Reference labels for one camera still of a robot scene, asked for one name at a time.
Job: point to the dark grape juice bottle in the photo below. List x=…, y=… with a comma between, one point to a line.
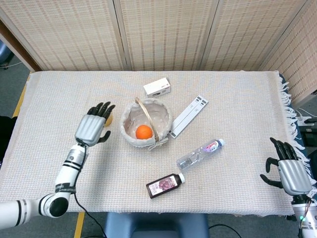
x=164, y=186

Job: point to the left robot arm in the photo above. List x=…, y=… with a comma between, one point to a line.
x=44, y=188

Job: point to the woven basket with cloth liner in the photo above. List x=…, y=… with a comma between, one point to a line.
x=146, y=124

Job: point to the beige woven tablecloth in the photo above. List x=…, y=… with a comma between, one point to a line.
x=158, y=141

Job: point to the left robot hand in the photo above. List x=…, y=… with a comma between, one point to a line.
x=90, y=127

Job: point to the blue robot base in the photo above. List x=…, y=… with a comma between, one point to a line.
x=156, y=225

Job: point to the folding bamboo screen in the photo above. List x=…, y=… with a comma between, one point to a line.
x=158, y=34

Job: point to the orange fruit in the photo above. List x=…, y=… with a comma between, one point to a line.
x=143, y=132

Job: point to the small white cardboard box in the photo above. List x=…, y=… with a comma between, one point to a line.
x=157, y=86

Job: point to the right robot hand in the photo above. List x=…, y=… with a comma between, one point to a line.
x=288, y=168

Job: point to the white power strip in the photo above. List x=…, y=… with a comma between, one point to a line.
x=303, y=119

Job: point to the clear plastic water bottle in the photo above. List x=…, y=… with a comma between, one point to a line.
x=200, y=155

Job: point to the white folding stand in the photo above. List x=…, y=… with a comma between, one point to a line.
x=189, y=116

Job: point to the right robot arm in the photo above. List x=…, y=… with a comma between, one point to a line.
x=305, y=215

